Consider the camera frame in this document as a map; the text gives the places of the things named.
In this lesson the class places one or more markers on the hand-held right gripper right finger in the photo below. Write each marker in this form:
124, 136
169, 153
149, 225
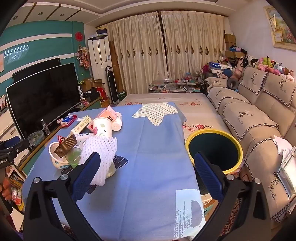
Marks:
208, 176

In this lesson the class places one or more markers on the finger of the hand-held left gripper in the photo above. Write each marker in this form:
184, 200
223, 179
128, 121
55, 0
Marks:
20, 144

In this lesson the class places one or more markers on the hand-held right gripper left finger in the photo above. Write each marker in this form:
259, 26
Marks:
86, 173

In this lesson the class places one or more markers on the green plastic cup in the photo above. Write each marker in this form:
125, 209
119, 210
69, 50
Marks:
74, 160

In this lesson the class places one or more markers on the white foam fruit net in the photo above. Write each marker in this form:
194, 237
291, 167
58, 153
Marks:
101, 150

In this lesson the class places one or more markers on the yellow rimmed dark trash bin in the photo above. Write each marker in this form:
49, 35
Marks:
215, 148

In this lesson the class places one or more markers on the brown foil wrapper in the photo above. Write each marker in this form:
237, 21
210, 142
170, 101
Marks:
66, 146

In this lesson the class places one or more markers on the white squeeze tube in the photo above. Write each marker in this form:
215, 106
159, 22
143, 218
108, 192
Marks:
81, 137

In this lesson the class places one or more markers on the red snack packet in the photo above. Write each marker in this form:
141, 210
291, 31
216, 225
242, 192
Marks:
61, 139

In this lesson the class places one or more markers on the white paper cup green print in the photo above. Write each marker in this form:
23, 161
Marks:
101, 127

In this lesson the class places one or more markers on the cream carton box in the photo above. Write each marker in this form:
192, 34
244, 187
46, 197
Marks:
81, 124

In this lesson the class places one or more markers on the small white plastic bottle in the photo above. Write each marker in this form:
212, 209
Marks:
116, 125

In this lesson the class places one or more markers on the pink packet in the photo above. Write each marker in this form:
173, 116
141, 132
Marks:
108, 113

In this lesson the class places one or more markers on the person's left hand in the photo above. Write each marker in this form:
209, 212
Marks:
5, 185

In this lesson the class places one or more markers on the glass ashtray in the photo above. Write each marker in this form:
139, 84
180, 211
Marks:
35, 139

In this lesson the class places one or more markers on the white bucket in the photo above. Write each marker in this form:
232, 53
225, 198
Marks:
205, 199

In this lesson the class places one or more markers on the stack of colourful books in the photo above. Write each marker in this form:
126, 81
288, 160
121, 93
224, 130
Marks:
16, 187

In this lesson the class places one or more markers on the clear water bottle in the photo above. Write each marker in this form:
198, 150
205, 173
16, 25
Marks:
46, 128

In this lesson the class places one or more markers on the green plastic stool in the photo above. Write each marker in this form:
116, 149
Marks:
208, 209

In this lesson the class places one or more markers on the small pink dish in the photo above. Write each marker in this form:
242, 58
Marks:
60, 120

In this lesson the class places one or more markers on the patterned red rug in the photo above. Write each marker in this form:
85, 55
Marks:
231, 220

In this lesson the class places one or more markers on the large curved television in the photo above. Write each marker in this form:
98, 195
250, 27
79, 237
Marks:
41, 99

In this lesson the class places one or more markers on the blue tissue pack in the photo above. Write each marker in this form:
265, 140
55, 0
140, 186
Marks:
68, 119

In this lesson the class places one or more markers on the red tray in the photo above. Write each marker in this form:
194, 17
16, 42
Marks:
74, 117

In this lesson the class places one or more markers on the blue star blanket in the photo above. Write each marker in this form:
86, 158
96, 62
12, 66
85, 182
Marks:
148, 162

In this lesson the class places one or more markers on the floral bed sheet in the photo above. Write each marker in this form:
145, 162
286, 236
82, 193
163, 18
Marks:
196, 109

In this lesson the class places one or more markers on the wooden bucket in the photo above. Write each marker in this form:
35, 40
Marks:
105, 102

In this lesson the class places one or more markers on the silver plastic bag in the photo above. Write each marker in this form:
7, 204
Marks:
286, 178

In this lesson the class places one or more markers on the small black television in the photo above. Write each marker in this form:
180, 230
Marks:
34, 67

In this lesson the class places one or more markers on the beige sofa with deer covers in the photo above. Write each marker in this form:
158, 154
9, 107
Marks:
254, 111

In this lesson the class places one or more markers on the white papers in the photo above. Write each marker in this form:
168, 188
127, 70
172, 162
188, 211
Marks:
282, 146

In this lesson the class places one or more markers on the green box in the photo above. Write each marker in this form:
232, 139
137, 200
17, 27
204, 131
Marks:
121, 96

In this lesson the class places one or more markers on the cardboard boxes beside television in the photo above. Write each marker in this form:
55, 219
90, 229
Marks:
89, 83

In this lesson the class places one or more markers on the black tower fan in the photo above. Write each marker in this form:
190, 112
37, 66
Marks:
111, 85

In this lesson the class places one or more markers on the glass coffee table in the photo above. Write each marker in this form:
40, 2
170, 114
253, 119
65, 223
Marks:
175, 87

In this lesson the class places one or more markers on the grey neck pillow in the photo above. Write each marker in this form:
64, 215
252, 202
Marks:
232, 83

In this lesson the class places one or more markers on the hanging flower decoration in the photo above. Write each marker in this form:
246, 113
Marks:
82, 58

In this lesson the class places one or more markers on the blue starry plush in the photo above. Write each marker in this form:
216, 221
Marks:
217, 66

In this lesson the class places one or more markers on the white standing air conditioner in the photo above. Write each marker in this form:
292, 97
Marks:
99, 60

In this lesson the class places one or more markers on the open cardboard box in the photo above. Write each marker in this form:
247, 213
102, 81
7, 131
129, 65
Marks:
233, 54

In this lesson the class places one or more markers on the pile of plush toys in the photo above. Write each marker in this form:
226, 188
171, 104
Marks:
266, 63

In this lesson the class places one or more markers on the beige patterned curtain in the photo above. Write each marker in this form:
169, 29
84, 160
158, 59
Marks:
192, 46
136, 53

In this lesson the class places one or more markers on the closed cardboard box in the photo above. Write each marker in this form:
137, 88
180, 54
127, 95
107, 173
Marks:
230, 45
230, 38

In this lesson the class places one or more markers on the stack on air conditioner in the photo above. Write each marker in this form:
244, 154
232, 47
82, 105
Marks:
102, 32

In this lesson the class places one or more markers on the framed flower painting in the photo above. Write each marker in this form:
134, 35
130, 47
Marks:
286, 30

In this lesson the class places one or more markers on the pink wall picture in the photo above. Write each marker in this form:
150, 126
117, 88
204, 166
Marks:
1, 62

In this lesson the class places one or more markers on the red round wall ornament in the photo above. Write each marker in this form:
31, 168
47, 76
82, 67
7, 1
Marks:
78, 36

